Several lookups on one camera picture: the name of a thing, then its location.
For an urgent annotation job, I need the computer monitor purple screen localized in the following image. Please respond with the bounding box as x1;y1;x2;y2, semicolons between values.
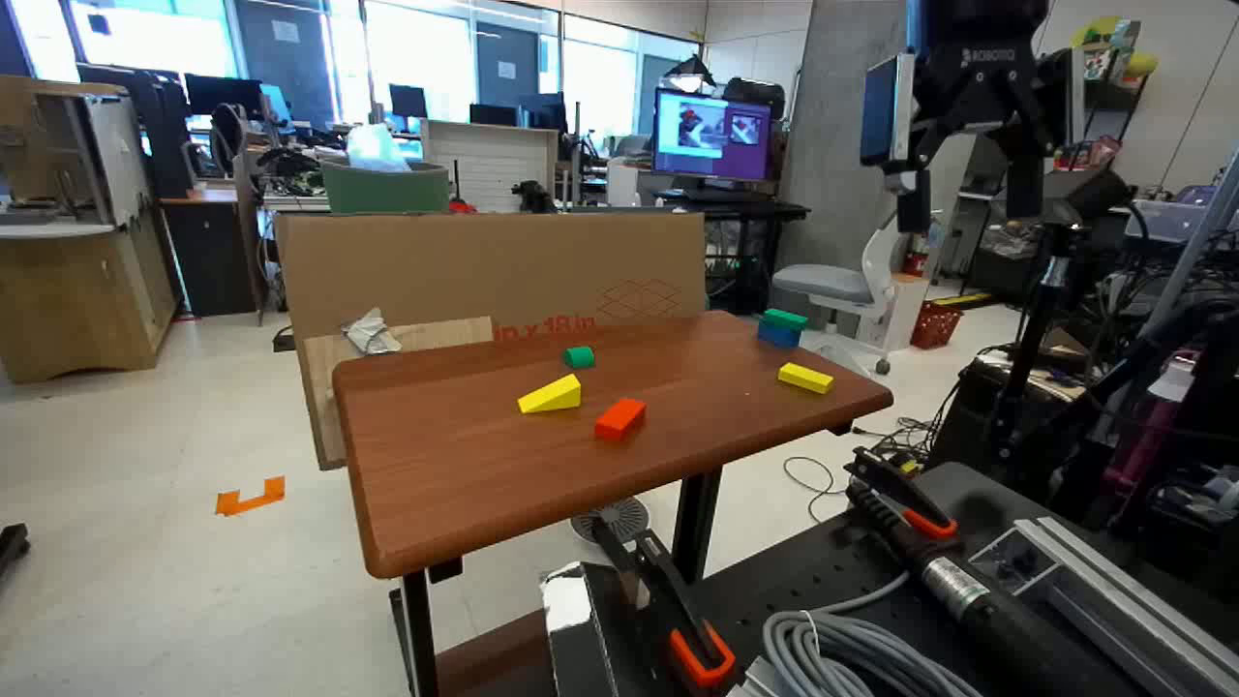
650;83;777;187

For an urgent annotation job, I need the white office chair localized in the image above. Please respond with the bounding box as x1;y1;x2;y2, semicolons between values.
769;207;938;380

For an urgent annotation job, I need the cluttered storage shelf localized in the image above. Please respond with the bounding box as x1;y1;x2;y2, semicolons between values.
1065;12;1163;171

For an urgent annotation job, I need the black clamp with orange trigger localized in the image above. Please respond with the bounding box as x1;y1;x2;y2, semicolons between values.
845;446;963;544
594;502;742;697

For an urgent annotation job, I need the large cardboard panel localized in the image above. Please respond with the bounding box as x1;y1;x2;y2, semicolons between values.
276;207;712;360

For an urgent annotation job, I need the glossy dark wrist camera box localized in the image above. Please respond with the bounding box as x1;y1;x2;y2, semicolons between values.
860;49;919;171

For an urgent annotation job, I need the black perforated mounting platform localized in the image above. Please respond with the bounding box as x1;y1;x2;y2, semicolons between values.
439;459;1239;697

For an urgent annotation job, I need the wooden table base board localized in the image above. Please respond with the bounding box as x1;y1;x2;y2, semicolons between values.
434;604;561;697

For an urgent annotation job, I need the gray metal plate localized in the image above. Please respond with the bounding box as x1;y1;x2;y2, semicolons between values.
537;556;622;697

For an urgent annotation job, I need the black desk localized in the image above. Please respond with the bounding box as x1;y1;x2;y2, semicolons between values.
644;187;812;316

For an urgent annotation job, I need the yellow rectangular block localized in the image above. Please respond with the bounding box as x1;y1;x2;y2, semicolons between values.
776;360;836;400

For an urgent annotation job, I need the silver aluminium extrusion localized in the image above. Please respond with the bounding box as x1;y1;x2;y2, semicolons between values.
963;513;1239;697

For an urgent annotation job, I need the black camera stand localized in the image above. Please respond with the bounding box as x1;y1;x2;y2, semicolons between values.
990;165;1098;428

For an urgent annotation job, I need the white box appliance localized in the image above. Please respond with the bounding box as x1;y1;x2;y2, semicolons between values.
0;74;155;231

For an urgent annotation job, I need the coiled gray cable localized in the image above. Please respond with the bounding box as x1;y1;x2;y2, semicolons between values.
729;604;982;697

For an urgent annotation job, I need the black cabinet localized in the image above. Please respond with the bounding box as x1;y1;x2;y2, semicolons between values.
157;191;262;320

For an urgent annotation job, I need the gray metal pole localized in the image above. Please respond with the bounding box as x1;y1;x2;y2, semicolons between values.
1137;148;1239;340

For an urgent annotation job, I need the orange rectangular block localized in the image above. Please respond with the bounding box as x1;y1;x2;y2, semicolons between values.
594;394;650;446

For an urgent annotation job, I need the dark background monitor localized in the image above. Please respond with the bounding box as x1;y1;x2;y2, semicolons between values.
183;74;267;122
387;80;430;122

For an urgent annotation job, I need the blue block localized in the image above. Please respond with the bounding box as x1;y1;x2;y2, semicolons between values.
755;316;804;352

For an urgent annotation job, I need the green box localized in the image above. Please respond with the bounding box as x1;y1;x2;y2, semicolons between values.
320;162;452;215

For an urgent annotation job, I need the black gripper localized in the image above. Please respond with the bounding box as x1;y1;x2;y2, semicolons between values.
898;0;1053;236

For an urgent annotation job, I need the black table frame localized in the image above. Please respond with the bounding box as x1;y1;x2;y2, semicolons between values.
382;459;729;697

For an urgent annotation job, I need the red basket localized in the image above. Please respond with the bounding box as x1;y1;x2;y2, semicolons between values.
907;296;969;352

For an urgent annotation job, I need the wooden cabinet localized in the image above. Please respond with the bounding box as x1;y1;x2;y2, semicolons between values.
0;207;183;385

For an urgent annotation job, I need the crumpled white paper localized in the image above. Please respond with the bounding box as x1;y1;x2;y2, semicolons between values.
339;305;408;360

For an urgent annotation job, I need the yellow wedge block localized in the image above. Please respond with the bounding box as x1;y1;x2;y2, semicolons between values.
516;371;590;419

